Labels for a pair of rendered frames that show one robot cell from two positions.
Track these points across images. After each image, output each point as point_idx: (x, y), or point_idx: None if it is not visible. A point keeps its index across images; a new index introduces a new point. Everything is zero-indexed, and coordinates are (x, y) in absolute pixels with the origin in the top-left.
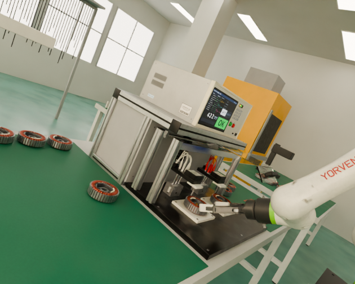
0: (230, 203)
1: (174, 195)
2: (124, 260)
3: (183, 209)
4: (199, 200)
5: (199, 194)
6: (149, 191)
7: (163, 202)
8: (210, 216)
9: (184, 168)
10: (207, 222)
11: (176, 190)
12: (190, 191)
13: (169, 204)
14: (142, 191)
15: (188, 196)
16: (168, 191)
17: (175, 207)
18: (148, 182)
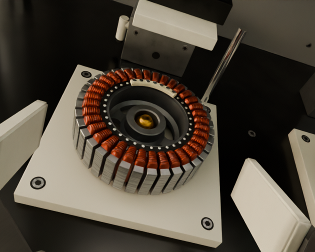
0: None
1: (153, 67)
2: None
3: (54, 112)
4: (188, 113)
5: None
6: (56, 13)
7: (34, 55)
8: (181, 221)
9: (312, 4)
10: (114, 239)
11: (149, 41)
12: (280, 94)
13: (50, 70)
14: (18, 2)
15: (129, 70)
16: (116, 36)
17: (54, 91)
18: (121, 4)
